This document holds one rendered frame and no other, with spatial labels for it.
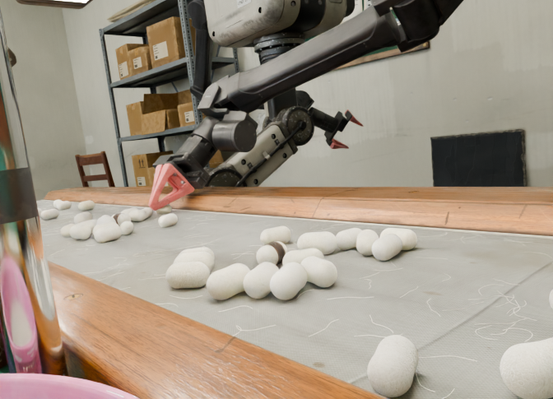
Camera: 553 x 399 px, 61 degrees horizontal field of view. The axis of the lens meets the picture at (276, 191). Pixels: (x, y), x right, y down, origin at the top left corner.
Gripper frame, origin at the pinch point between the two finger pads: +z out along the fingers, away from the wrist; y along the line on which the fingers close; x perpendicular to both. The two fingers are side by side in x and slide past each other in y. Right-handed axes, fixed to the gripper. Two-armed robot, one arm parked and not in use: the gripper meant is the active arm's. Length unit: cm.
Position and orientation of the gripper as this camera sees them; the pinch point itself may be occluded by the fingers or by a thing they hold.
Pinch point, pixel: (154, 204)
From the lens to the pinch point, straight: 83.3
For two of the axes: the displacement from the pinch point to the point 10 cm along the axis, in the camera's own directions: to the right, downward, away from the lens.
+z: -4.9, 7.5, -4.5
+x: 5.6, 6.7, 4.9
